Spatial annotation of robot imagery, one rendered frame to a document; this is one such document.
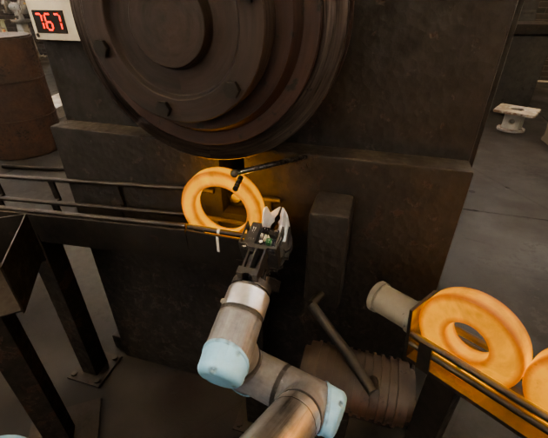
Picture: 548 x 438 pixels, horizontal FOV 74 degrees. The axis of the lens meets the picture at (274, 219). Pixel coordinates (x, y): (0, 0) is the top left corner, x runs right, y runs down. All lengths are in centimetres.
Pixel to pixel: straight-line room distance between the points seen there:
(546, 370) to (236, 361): 41
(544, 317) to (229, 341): 156
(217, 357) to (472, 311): 37
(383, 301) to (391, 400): 19
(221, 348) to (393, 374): 36
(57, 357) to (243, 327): 115
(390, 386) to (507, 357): 24
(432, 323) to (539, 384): 15
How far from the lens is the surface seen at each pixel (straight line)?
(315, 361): 77
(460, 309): 61
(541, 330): 186
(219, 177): 74
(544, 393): 63
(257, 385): 65
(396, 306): 68
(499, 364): 63
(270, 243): 65
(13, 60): 345
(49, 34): 103
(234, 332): 58
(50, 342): 171
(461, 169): 76
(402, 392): 78
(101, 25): 65
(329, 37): 60
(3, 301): 95
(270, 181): 80
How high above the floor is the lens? 115
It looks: 32 degrees down
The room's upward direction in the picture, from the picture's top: straight up
